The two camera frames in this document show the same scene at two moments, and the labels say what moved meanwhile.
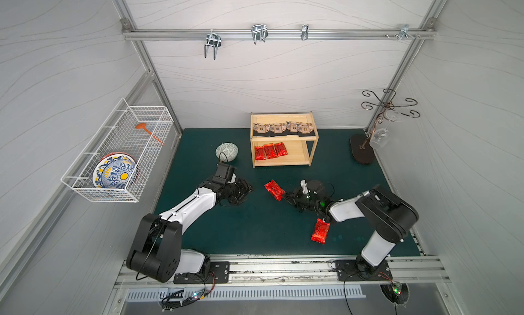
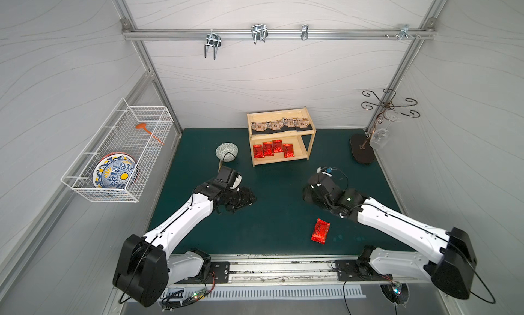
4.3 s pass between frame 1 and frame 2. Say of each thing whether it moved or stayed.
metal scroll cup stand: stayed
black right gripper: moved
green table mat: stayed
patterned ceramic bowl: stayed
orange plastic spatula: stayed
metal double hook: stayed
